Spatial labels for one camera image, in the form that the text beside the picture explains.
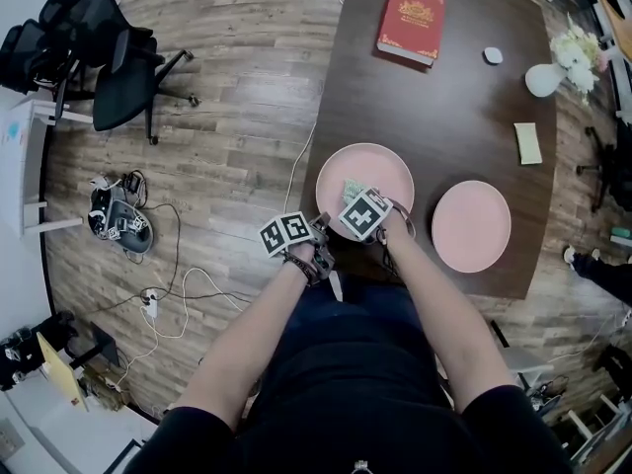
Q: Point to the white vase with flowers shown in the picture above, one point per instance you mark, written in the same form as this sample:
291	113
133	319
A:
577	57

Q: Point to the green patterned sponge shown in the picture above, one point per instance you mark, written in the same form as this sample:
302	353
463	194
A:
353	188

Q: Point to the yellow green sponge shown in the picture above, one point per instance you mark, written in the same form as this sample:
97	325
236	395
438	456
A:
528	143

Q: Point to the wooden desk white legs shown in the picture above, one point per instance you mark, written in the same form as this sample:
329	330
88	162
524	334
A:
617	23

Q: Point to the person's right forearm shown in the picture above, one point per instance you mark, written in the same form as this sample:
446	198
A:
459	334

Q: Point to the small white oval case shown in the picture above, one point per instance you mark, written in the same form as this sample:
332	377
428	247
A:
493	56

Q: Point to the white ceramic vase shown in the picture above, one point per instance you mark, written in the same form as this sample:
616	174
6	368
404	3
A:
542	80

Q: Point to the small metal buckle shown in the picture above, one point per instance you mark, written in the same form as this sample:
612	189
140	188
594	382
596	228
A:
361	466

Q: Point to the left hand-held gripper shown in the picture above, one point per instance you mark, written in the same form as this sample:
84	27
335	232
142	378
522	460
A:
284	232

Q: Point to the person's left forearm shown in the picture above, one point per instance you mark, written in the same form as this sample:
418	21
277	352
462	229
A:
237	353

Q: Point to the pink plate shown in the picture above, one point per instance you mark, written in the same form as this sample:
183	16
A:
471	226
375	166

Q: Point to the black office chair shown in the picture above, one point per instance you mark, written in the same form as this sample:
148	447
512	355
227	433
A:
22	57
121	92
617	176

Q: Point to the yellow board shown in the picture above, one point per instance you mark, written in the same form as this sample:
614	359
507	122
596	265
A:
61	373

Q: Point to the grey domed backpack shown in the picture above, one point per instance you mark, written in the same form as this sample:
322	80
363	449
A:
128	232

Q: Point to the white power strip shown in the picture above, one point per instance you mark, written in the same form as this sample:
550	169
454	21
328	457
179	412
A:
151	308

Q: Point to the person's black clothing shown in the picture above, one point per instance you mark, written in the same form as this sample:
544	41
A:
350	393

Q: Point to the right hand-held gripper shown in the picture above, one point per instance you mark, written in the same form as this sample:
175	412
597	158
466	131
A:
365	215

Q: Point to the red hardcover book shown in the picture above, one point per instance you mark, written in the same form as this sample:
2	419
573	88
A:
412	23

